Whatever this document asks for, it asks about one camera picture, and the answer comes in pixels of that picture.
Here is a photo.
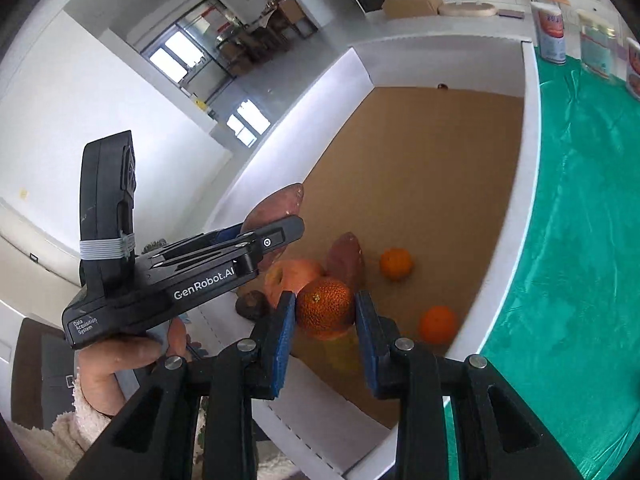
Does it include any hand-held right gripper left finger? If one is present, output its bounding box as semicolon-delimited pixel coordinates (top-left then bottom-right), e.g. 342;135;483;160
77;290;298;480

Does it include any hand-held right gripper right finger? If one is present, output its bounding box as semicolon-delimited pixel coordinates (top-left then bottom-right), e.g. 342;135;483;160
354;289;583;480

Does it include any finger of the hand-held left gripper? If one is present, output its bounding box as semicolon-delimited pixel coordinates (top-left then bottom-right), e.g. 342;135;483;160
200;215;306;274

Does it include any reddish brown sweet potato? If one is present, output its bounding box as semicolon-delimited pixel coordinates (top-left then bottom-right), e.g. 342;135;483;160
325;231;365;292
241;182;306;275

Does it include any red apple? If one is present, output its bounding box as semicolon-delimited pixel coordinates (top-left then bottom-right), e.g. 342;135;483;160
263;258;325;310

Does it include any dark brown taro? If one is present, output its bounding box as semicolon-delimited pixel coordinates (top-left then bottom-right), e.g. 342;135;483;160
235;290;270;320

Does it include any dark reddish orange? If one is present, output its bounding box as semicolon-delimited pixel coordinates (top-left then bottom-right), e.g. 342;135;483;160
295;276;356;339

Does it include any small orange tangerine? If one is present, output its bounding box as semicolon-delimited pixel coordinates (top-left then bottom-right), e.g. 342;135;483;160
379;247;414;281
418;305;460;346

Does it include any white cardboard box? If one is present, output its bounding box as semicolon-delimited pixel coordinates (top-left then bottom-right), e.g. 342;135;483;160
200;35;544;480

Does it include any person's left hand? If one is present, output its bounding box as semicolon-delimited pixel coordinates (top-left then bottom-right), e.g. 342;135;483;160
77;310;202;417

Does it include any wooden dining chair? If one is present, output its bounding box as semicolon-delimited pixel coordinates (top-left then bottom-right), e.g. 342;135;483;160
260;0;319;54

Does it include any brown cardboard box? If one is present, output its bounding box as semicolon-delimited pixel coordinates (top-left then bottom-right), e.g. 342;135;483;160
381;0;445;21

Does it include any round beige cushion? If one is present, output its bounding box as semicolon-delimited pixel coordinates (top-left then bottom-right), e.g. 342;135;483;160
438;1;499;19

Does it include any white can red blue label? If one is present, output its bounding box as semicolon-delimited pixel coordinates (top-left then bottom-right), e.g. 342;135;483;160
530;1;569;65

